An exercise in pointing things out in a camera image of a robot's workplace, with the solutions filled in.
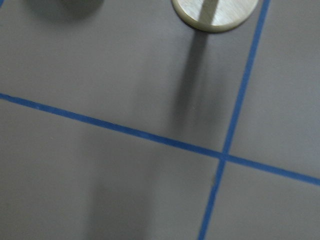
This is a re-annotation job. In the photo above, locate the wooden mug stand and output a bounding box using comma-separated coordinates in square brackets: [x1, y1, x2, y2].
[171, 0, 259, 33]

